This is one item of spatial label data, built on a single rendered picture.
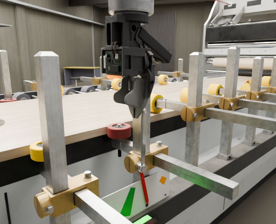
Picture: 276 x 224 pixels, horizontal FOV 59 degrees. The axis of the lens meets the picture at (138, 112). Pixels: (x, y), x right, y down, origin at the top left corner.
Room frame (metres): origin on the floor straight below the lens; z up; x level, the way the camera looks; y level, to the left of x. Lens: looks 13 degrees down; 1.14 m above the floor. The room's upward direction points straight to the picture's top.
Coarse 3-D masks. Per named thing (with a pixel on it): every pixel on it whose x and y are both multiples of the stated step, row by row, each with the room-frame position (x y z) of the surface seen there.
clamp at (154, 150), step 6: (150, 144) 0.70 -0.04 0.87; (162, 144) 0.70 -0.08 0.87; (150, 150) 0.65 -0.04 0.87; (156, 150) 0.65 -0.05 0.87; (162, 150) 0.67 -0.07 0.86; (126, 156) 0.62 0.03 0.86; (132, 156) 0.61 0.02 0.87; (138, 156) 0.61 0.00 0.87; (150, 156) 0.63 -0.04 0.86; (126, 162) 0.62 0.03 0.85; (132, 162) 0.60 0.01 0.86; (138, 162) 0.60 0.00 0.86; (150, 162) 0.63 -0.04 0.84; (126, 168) 0.62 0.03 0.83; (132, 168) 0.60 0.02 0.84; (150, 168) 0.63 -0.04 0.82
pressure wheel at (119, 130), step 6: (108, 126) 0.77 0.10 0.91; (114, 126) 0.78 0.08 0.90; (120, 126) 0.78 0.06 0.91; (126, 126) 0.77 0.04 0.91; (108, 132) 0.76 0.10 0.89; (114, 132) 0.74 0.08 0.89; (120, 132) 0.74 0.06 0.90; (126, 132) 0.75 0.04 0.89; (114, 138) 0.74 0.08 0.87; (120, 138) 0.74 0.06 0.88; (120, 150) 0.78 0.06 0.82; (120, 156) 0.77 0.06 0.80
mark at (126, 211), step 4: (132, 188) 0.59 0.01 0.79; (132, 192) 0.59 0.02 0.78; (128, 196) 0.58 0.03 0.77; (132, 196) 0.59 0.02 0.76; (128, 200) 0.58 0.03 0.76; (132, 200) 0.59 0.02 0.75; (124, 204) 0.57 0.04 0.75; (128, 204) 0.58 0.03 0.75; (124, 208) 0.57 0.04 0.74; (128, 208) 0.58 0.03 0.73; (124, 212) 0.57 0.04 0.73; (128, 212) 0.58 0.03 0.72
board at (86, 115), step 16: (208, 80) 2.30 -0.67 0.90; (224, 80) 2.30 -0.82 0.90; (240, 80) 2.30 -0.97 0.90; (64, 96) 1.40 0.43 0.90; (80, 96) 1.40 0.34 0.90; (96, 96) 1.40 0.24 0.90; (112, 96) 1.40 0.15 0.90; (176, 96) 1.40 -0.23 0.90; (0, 112) 1.00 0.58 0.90; (16, 112) 1.00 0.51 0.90; (32, 112) 1.00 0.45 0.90; (64, 112) 1.00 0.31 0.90; (80, 112) 1.00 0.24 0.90; (96, 112) 1.00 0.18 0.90; (112, 112) 1.00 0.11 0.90; (128, 112) 1.00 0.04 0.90; (160, 112) 1.00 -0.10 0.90; (176, 112) 1.05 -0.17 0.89; (0, 128) 0.77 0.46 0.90; (16, 128) 0.77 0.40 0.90; (32, 128) 0.77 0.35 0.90; (64, 128) 0.77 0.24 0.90; (80, 128) 0.77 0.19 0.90; (96, 128) 0.77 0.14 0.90; (0, 144) 0.62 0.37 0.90; (16, 144) 0.62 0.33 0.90; (0, 160) 0.57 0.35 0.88
